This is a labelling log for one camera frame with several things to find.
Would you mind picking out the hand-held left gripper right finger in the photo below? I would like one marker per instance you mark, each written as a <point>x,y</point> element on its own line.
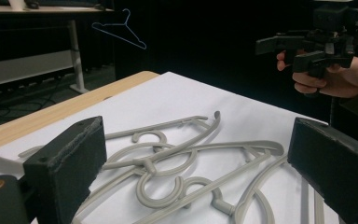
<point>338,161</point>

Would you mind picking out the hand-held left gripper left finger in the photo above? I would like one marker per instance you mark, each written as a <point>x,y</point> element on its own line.
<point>65,168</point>

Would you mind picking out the grey plastic hanger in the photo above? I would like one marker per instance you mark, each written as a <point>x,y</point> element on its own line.
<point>226,207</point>
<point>245,144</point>
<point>167,126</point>

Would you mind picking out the white metal stand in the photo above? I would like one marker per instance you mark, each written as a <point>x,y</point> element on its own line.
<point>74,40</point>

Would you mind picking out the black computer mouse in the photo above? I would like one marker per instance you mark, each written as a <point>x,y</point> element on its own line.
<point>33,4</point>

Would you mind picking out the white stand base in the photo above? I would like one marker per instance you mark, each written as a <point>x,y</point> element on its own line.
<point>17,4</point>

